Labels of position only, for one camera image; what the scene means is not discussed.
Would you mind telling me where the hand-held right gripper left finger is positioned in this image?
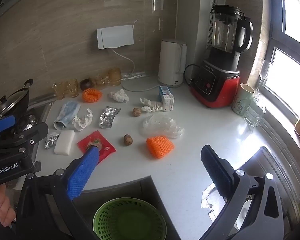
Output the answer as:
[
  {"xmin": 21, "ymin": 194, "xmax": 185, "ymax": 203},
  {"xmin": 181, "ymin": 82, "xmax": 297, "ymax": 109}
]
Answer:
[{"xmin": 15, "ymin": 146, "xmax": 100, "ymax": 240}]

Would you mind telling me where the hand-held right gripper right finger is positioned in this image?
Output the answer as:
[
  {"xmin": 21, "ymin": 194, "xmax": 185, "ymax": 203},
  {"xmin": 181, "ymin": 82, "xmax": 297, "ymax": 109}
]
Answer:
[{"xmin": 201, "ymin": 144, "xmax": 291, "ymax": 240}]

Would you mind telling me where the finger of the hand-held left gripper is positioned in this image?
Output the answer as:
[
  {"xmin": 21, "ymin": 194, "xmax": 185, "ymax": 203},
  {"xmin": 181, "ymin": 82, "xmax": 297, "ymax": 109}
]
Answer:
[
  {"xmin": 0, "ymin": 122, "xmax": 49, "ymax": 156},
  {"xmin": 0, "ymin": 116, "xmax": 17, "ymax": 134}
]

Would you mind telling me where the white foam block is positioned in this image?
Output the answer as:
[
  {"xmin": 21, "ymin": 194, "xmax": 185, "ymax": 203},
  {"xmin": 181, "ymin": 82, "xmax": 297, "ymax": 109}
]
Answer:
[{"xmin": 54, "ymin": 129, "xmax": 76, "ymax": 155}]

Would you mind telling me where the red snack packet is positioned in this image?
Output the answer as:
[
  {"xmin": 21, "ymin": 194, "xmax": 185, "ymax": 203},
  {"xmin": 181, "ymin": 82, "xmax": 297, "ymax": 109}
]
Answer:
[{"xmin": 77, "ymin": 131, "xmax": 116, "ymax": 164}]

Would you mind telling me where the foil trash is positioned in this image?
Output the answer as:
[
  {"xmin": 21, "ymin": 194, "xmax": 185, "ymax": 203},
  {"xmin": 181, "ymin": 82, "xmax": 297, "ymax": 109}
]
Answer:
[{"xmin": 53, "ymin": 101, "xmax": 81, "ymax": 130}]

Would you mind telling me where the large foil piece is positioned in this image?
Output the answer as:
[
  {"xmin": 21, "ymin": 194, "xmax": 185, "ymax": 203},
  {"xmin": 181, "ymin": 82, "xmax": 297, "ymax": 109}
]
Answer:
[{"xmin": 98, "ymin": 106, "xmax": 122, "ymax": 129}]

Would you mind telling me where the orange foam fruit net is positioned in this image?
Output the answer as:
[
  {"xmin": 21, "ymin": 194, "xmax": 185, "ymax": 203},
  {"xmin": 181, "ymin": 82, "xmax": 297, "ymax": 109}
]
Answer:
[{"xmin": 146, "ymin": 135, "xmax": 175, "ymax": 159}]

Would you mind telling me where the green plastic basket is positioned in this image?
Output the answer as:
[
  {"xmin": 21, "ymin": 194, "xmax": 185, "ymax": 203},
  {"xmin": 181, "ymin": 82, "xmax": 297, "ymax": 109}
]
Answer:
[{"xmin": 93, "ymin": 197, "xmax": 167, "ymax": 240}]

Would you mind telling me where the person's left hand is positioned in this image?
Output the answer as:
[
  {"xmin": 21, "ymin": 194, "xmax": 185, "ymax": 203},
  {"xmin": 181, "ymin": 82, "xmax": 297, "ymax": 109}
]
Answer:
[{"xmin": 0, "ymin": 184, "xmax": 16, "ymax": 227}]

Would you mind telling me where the foil stove liner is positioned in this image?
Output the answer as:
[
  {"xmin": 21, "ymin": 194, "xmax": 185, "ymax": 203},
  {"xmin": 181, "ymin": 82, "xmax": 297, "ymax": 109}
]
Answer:
[{"xmin": 15, "ymin": 115, "xmax": 41, "ymax": 133}]

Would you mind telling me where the small crumpled foil piece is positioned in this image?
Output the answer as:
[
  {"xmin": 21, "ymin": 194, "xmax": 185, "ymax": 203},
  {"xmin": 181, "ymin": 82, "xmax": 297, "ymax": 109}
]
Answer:
[{"xmin": 45, "ymin": 132, "xmax": 60, "ymax": 149}]

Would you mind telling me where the foil sheet by sink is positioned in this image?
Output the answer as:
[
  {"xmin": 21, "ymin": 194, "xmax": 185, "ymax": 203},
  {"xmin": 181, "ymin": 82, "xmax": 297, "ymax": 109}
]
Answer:
[{"xmin": 201, "ymin": 182, "xmax": 226, "ymax": 209}]

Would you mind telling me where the black wok with glass lid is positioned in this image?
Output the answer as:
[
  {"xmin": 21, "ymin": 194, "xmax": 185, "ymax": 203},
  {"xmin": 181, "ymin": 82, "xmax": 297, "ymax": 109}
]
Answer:
[{"xmin": 0, "ymin": 79, "xmax": 34, "ymax": 130}]

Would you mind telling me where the amber drinking glass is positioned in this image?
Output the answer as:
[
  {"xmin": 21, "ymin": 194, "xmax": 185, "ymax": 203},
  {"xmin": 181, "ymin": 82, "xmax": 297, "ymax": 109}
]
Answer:
[
  {"xmin": 65, "ymin": 79, "xmax": 79, "ymax": 98},
  {"xmin": 95, "ymin": 74, "xmax": 109, "ymax": 89},
  {"xmin": 53, "ymin": 82, "xmax": 66, "ymax": 100},
  {"xmin": 108, "ymin": 67, "xmax": 122, "ymax": 86}
]

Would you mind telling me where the crumpled white paper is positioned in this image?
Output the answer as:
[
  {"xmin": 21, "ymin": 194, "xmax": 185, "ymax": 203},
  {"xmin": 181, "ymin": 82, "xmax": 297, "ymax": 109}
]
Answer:
[{"xmin": 72, "ymin": 108, "xmax": 93, "ymax": 132}]

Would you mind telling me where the white plate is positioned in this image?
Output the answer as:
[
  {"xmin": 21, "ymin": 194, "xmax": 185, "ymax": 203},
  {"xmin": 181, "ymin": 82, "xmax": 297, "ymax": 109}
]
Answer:
[{"xmin": 235, "ymin": 197, "xmax": 253, "ymax": 230}]

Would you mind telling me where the clear glass jar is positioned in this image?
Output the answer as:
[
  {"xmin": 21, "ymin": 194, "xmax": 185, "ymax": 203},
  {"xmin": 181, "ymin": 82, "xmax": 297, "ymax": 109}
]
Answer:
[{"xmin": 244, "ymin": 97, "xmax": 266, "ymax": 128}]

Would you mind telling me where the clear plastic bag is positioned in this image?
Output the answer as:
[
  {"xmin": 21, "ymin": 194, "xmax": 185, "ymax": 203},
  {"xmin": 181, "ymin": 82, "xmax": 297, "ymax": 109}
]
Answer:
[{"xmin": 141, "ymin": 115, "xmax": 185, "ymax": 139}]

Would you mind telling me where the crumpled white tissue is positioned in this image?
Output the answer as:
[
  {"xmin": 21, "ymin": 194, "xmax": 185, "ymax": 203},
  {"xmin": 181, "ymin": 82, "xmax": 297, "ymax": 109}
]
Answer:
[{"xmin": 109, "ymin": 89, "xmax": 130, "ymax": 103}]

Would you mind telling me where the red and black cooker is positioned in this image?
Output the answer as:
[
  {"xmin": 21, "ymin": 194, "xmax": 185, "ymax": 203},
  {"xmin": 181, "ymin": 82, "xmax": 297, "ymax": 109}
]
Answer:
[{"xmin": 189, "ymin": 4, "xmax": 254, "ymax": 108}]

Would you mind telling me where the blue white medicine box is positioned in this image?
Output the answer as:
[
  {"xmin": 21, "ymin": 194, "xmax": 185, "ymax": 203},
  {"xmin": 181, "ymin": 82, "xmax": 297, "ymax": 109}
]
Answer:
[{"xmin": 158, "ymin": 85, "xmax": 171, "ymax": 103}]

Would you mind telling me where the wine glass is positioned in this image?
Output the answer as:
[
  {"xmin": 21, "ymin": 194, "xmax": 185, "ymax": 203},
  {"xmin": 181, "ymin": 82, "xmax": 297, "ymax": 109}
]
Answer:
[{"xmin": 255, "ymin": 59, "xmax": 272, "ymax": 98}]

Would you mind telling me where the white electric kettle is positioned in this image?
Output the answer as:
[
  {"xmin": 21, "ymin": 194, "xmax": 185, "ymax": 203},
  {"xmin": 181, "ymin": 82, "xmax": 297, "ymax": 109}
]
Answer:
[{"xmin": 158, "ymin": 38, "xmax": 188, "ymax": 88}]

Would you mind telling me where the window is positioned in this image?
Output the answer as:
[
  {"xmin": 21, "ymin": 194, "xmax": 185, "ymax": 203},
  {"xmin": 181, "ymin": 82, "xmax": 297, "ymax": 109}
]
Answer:
[{"xmin": 261, "ymin": 0, "xmax": 300, "ymax": 125}]

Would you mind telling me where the orange foam net ring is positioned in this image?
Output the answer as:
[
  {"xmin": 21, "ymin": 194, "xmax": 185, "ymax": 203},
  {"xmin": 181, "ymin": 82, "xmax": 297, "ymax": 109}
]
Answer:
[{"xmin": 82, "ymin": 88, "xmax": 102, "ymax": 103}]

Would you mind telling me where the black blender cable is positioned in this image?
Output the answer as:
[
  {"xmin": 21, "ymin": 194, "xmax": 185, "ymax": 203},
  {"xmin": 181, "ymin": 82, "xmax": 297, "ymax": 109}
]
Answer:
[{"xmin": 184, "ymin": 64, "xmax": 198, "ymax": 86}]

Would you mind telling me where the white power cable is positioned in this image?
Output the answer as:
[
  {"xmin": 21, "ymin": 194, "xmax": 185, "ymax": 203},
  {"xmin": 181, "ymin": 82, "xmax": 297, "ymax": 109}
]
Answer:
[{"xmin": 112, "ymin": 19, "xmax": 163, "ymax": 92}]

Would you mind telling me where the white wall socket box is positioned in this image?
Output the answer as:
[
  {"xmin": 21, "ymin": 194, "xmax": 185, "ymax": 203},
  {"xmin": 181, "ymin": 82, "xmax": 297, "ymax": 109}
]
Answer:
[{"xmin": 96, "ymin": 24, "xmax": 135, "ymax": 50}]

